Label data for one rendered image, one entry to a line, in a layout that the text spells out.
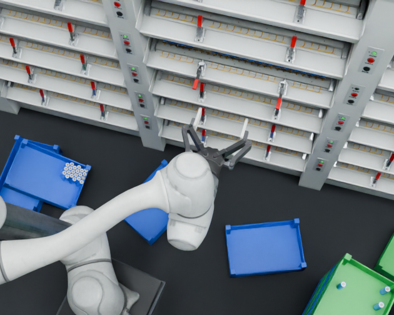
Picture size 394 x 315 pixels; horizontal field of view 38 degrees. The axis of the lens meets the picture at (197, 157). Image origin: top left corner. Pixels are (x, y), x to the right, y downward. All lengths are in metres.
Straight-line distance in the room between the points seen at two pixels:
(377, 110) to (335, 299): 0.63
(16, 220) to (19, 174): 0.85
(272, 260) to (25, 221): 1.10
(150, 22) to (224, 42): 0.23
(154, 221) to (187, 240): 1.04
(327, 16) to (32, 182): 1.47
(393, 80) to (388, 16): 0.31
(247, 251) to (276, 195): 0.27
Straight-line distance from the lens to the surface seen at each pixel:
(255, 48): 1.68
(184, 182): 1.26
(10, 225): 1.65
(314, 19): 1.52
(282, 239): 2.43
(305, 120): 2.01
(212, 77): 1.86
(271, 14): 1.52
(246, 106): 2.01
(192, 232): 1.41
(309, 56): 1.68
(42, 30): 2.02
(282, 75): 1.82
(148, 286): 2.14
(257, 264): 2.39
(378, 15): 1.44
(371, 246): 2.50
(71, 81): 2.33
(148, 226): 2.44
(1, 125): 2.76
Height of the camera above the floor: 2.34
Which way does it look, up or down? 68 degrees down
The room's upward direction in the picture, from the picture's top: 4 degrees counter-clockwise
